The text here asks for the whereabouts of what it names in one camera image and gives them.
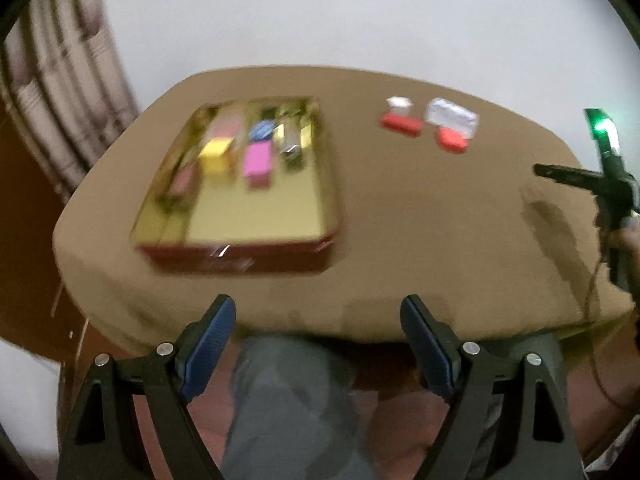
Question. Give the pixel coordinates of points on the red rectangular block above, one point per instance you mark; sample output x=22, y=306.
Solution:
x=406, y=125

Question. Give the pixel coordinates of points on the yellow block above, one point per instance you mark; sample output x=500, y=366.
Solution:
x=217, y=156

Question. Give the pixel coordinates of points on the white cube block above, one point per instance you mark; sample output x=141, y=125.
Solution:
x=399, y=105

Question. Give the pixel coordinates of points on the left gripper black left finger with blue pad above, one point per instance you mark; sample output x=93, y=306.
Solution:
x=103, y=439

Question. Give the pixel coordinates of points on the purple rectangular block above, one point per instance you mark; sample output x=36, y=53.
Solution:
x=257, y=164

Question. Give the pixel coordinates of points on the person right hand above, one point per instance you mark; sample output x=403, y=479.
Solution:
x=627, y=240

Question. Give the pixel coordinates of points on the patterned curtain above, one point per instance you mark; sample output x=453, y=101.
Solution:
x=64, y=87

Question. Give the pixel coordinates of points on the brown tablecloth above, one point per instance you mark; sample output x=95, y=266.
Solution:
x=493, y=250

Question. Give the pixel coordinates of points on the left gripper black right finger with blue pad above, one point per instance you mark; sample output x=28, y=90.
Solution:
x=534, y=440

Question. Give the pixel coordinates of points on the clear box red contents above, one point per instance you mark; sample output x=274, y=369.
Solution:
x=227, y=125

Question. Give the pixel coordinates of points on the lip gloss tube gold cap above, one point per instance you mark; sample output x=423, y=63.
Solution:
x=182, y=189

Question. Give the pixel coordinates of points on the clear plastic card box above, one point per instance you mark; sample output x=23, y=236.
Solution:
x=446, y=114

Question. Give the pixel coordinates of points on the grey trouser leg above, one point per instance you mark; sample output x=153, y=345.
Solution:
x=294, y=418

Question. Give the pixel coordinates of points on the coral rounded square case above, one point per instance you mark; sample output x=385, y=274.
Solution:
x=451, y=141

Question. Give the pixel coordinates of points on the red gold tin box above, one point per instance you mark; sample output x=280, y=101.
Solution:
x=289, y=226

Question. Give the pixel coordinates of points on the brown wooden door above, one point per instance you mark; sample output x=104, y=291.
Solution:
x=36, y=313

